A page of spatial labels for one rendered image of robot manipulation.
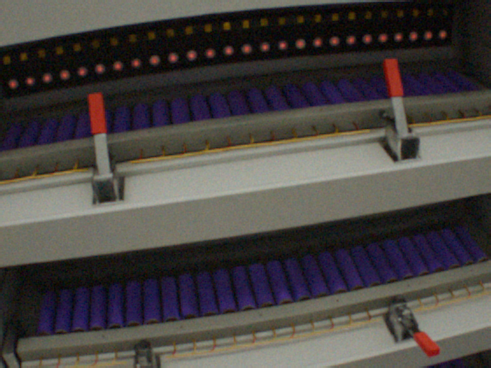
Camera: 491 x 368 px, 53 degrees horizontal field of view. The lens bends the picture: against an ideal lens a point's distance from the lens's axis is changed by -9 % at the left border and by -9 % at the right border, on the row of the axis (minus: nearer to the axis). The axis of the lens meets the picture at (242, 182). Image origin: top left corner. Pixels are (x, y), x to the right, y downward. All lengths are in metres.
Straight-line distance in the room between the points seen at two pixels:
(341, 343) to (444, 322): 0.12
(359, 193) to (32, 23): 0.31
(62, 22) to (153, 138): 0.14
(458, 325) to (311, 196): 0.24
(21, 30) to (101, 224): 0.18
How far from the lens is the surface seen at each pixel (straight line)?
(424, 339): 0.52
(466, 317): 0.60
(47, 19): 0.44
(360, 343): 0.56
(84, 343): 0.56
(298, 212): 0.47
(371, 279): 0.60
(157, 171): 0.48
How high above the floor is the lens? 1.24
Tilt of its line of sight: 15 degrees down
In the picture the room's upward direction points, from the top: 6 degrees counter-clockwise
